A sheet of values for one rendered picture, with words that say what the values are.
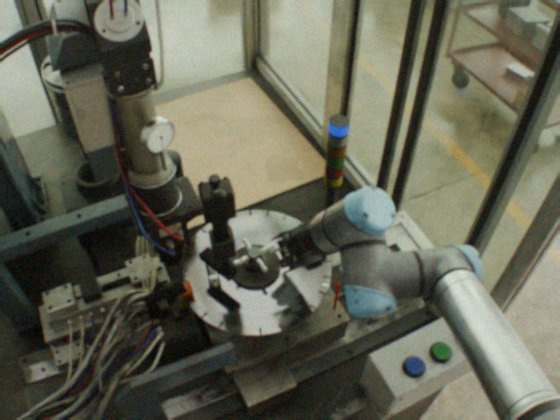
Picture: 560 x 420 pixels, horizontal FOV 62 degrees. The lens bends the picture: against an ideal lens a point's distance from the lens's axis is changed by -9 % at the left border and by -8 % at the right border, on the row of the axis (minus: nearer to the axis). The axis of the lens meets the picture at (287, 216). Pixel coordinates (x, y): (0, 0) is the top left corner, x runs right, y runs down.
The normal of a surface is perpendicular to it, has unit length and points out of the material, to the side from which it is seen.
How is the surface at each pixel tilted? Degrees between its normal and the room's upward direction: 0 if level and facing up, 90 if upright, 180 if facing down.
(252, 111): 0
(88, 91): 90
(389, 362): 0
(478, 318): 31
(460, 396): 0
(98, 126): 90
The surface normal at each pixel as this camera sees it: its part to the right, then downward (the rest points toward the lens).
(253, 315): 0.02, -0.65
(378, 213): 0.43, -0.30
